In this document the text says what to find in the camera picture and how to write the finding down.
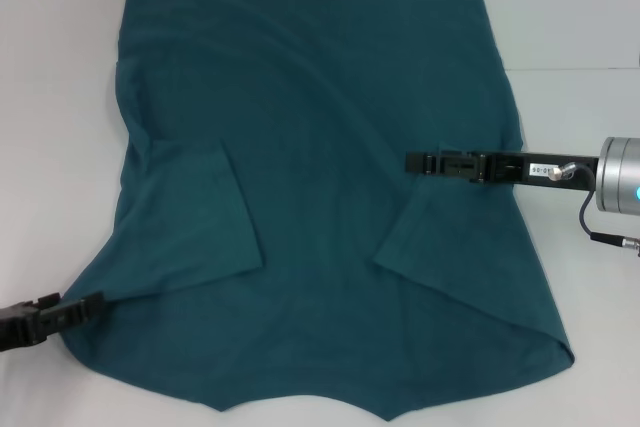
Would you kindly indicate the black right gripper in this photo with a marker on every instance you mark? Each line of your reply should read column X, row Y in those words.
column 510, row 169

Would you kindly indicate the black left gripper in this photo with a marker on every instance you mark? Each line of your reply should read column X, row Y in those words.
column 17, row 327

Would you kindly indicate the teal blue t-shirt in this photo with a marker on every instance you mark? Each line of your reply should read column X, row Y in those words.
column 320, row 97

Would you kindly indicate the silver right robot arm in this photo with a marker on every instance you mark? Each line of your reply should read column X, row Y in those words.
column 620, row 177

